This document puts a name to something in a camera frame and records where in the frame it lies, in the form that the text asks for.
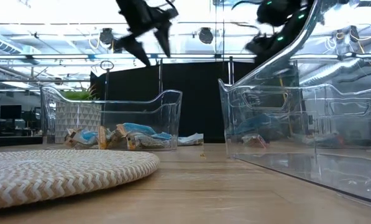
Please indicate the green succulent plant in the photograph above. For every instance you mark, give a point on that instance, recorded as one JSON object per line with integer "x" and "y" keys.
{"x": 79, "y": 95}

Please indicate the clear plastic bin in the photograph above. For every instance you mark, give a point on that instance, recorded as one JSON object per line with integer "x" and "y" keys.
{"x": 297, "y": 174}
{"x": 160, "y": 112}
{"x": 315, "y": 124}

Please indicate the white triangle-patterned plant pot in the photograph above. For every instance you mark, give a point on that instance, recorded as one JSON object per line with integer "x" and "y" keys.
{"x": 76, "y": 119}

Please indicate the blue and white granola bar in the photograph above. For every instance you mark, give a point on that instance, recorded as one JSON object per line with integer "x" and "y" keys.
{"x": 191, "y": 139}
{"x": 148, "y": 142}

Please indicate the black backdrop panel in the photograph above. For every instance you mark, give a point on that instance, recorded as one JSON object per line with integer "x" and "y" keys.
{"x": 200, "y": 102}

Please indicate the red and orange granola bar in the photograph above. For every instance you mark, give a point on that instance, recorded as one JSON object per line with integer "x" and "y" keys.
{"x": 328, "y": 140}

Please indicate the black computer monitor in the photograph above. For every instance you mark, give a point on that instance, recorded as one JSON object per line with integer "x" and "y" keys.
{"x": 10, "y": 112}

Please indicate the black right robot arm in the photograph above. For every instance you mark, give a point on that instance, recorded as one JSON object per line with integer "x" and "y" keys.
{"x": 278, "y": 12}

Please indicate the brown and blue granola bar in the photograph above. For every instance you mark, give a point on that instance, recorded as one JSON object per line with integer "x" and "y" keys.
{"x": 72, "y": 138}
{"x": 253, "y": 140}

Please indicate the round black ceiling fixture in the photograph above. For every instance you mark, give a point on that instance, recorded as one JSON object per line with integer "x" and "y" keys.
{"x": 106, "y": 35}
{"x": 206, "y": 35}

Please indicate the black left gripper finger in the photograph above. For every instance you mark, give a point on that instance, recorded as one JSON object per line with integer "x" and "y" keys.
{"x": 165, "y": 35}
{"x": 134, "y": 45}

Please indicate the round woven cream mat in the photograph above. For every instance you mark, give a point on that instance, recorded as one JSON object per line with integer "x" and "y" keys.
{"x": 64, "y": 174}

